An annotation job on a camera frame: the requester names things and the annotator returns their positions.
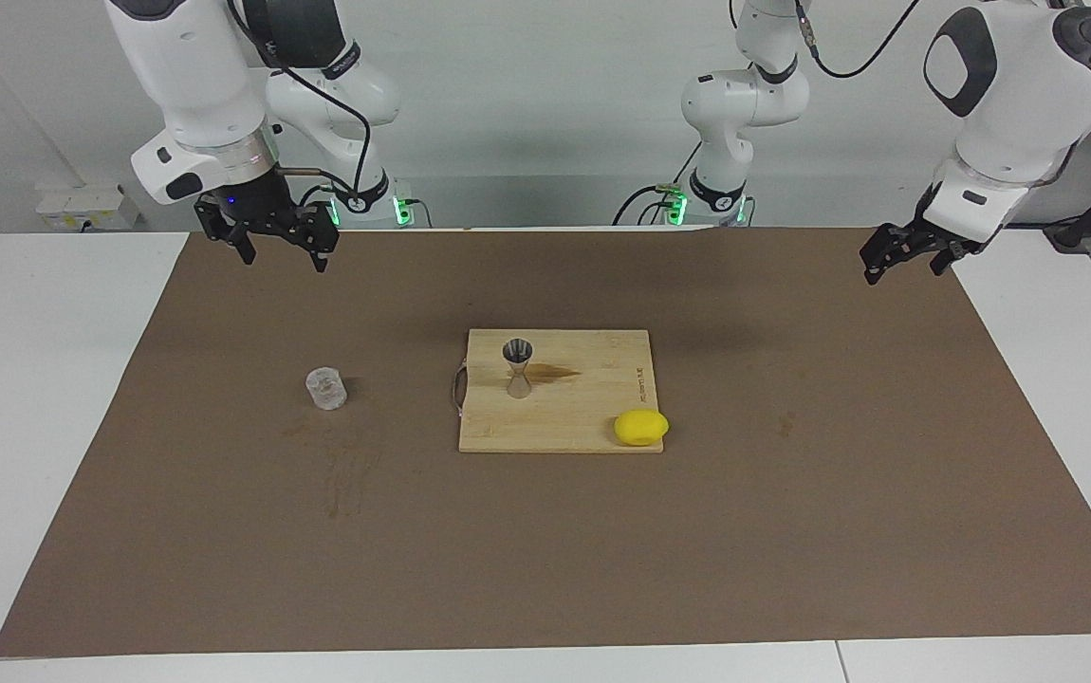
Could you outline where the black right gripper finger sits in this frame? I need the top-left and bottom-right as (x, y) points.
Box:
(304, 205), (340, 274)
(193, 199), (257, 267)

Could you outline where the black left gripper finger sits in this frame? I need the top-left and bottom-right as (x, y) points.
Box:
(860, 220), (921, 286)
(930, 242), (988, 278)

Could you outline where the clear glass cup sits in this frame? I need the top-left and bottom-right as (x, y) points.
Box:
(305, 367), (348, 412)

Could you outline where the metal jigger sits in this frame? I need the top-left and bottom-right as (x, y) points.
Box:
(502, 338), (536, 399)

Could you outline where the yellow lemon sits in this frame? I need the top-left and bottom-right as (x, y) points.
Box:
(614, 409), (671, 447)

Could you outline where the wooden cutting board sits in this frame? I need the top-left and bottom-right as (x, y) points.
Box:
(452, 328), (665, 454)

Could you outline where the brown table mat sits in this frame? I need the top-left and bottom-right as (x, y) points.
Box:
(0, 228), (1091, 658)

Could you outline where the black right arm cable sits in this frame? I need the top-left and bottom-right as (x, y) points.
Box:
(228, 0), (373, 195)

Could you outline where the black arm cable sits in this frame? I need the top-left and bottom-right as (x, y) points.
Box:
(730, 0), (921, 80)
(228, 0), (373, 195)

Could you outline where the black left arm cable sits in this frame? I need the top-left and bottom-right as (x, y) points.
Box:
(730, 0), (921, 80)

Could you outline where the black base power cable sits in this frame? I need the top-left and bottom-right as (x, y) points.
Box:
(612, 142), (700, 227)

